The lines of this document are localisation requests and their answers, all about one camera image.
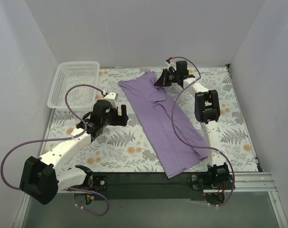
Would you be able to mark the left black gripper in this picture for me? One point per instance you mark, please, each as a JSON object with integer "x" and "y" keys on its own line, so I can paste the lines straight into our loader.
{"x": 119, "y": 115}

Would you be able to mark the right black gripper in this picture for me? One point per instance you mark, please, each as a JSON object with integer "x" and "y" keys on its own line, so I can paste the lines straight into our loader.
{"x": 168, "y": 77}

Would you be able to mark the purple t shirt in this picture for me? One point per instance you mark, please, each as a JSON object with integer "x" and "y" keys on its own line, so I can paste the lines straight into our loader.
{"x": 170, "y": 132}

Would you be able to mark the white plastic mesh basket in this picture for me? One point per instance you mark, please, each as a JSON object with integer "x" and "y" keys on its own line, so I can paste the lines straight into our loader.
{"x": 70, "y": 74}

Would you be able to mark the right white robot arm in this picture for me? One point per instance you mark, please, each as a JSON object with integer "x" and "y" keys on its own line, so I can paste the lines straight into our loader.
{"x": 207, "y": 112}

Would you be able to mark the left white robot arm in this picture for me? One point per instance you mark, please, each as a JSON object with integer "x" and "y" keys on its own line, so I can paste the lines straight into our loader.
{"x": 42, "y": 178}

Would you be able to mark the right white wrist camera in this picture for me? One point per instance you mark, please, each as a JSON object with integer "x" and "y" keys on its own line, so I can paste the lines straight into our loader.
{"x": 171, "y": 66}

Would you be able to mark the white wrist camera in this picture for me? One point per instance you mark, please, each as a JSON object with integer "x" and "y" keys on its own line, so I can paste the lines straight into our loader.
{"x": 171, "y": 66}
{"x": 111, "y": 97}

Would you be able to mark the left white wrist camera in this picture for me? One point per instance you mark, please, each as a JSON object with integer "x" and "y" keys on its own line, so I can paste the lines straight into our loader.
{"x": 111, "y": 97}

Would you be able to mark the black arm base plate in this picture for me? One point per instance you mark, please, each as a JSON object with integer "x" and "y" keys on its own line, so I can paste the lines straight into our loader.
{"x": 148, "y": 186}

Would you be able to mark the aluminium frame rail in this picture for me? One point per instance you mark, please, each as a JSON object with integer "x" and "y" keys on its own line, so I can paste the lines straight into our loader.
{"x": 253, "y": 203}

